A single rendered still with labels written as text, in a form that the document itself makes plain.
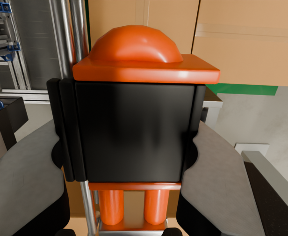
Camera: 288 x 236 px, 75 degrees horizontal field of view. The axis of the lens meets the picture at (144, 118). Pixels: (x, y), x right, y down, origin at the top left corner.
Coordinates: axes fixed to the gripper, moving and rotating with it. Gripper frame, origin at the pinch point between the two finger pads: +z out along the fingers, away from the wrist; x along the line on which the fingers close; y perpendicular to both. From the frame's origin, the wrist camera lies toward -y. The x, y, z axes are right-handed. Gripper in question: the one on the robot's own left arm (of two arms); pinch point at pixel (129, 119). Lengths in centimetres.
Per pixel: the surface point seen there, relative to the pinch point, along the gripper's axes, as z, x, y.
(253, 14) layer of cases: 67, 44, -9
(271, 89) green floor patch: 121, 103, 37
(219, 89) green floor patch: 121, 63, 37
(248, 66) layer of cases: 67, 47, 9
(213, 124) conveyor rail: 62, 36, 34
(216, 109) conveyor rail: 62, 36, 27
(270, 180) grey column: 85, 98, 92
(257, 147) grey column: 120, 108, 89
